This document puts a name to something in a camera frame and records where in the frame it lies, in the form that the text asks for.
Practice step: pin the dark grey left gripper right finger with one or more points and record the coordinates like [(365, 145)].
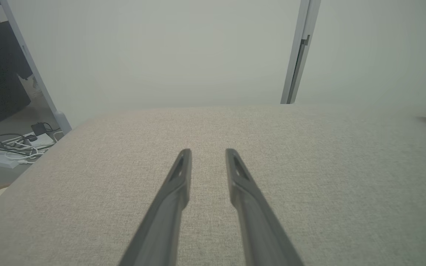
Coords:
[(257, 229)]

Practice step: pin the grey metal partition post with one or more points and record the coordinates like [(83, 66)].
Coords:
[(301, 48), (31, 70)]

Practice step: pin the black power adapter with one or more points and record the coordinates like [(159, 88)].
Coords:
[(39, 128)]

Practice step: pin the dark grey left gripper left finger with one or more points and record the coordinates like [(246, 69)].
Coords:
[(165, 221)]

